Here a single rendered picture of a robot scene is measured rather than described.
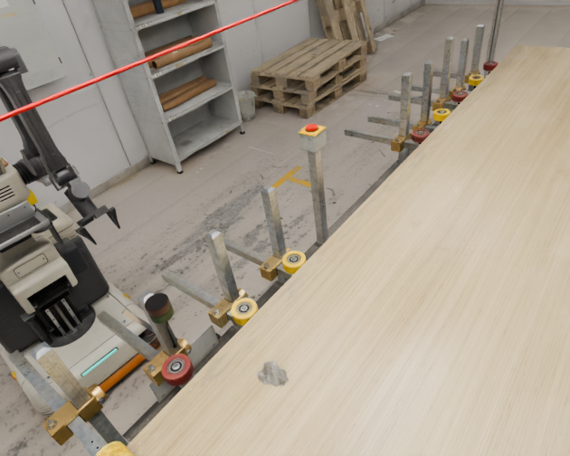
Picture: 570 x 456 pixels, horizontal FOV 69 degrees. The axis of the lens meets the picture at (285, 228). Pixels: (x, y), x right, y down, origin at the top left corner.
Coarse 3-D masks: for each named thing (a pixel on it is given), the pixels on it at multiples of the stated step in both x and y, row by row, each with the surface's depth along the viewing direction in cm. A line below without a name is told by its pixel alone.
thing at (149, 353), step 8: (104, 312) 137; (104, 320) 134; (112, 320) 134; (112, 328) 131; (120, 328) 131; (120, 336) 129; (128, 336) 128; (136, 336) 128; (128, 344) 128; (136, 344) 125; (144, 344) 125; (144, 352) 122; (152, 352) 122; (184, 384) 114
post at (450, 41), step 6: (450, 36) 215; (450, 42) 215; (444, 48) 218; (450, 48) 217; (444, 54) 220; (450, 54) 218; (444, 60) 222; (450, 60) 220; (444, 66) 223; (450, 66) 223; (444, 72) 225; (450, 72) 226; (444, 78) 227; (444, 84) 229; (444, 90) 231; (444, 96) 232
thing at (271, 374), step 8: (272, 360) 110; (264, 368) 108; (272, 368) 107; (280, 368) 106; (264, 376) 105; (272, 376) 104; (280, 376) 105; (264, 384) 104; (272, 384) 104; (280, 384) 104
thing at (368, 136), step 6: (348, 132) 220; (354, 132) 218; (360, 132) 216; (366, 132) 215; (366, 138) 215; (372, 138) 213; (378, 138) 211; (384, 138) 209; (390, 138) 207; (390, 144) 208; (408, 144) 202; (414, 144) 200
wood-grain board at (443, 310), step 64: (512, 64) 248; (448, 128) 196; (512, 128) 188; (384, 192) 163; (448, 192) 157; (512, 192) 152; (320, 256) 139; (384, 256) 135; (448, 256) 131; (512, 256) 128; (256, 320) 121; (320, 320) 118; (384, 320) 115; (448, 320) 112; (512, 320) 110; (192, 384) 107; (256, 384) 105; (320, 384) 103; (384, 384) 101; (448, 384) 99; (512, 384) 97; (128, 448) 96; (192, 448) 95; (256, 448) 93; (320, 448) 91; (384, 448) 89; (448, 448) 88; (512, 448) 86
